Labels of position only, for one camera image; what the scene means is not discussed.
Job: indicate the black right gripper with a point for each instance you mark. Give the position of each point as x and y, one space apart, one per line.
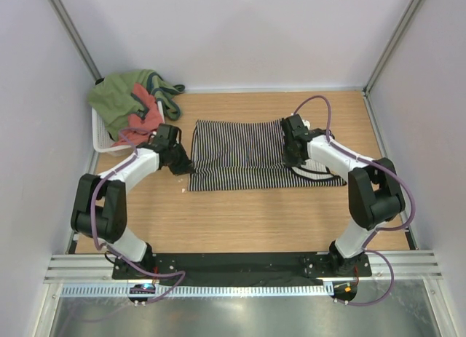
288 161

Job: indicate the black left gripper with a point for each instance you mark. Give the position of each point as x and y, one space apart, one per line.
185 167

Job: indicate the black white striped tank top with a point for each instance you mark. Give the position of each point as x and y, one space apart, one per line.
229 156

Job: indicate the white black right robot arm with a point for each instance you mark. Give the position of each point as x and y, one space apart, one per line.
374 192

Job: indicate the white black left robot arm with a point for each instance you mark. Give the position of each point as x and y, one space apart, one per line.
100 205

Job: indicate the salmon red tank top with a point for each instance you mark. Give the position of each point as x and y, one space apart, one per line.
142 122

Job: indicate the green tank top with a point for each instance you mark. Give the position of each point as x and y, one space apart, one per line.
120 95

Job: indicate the white plastic basket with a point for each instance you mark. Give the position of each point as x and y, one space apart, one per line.
101 140

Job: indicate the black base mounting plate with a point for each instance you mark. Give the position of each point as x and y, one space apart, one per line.
242 268

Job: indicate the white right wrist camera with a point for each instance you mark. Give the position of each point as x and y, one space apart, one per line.
306 123

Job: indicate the slotted grey cable duct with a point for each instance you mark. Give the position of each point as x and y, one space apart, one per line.
122 290

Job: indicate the aluminium frame rail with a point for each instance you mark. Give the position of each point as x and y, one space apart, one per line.
406 264

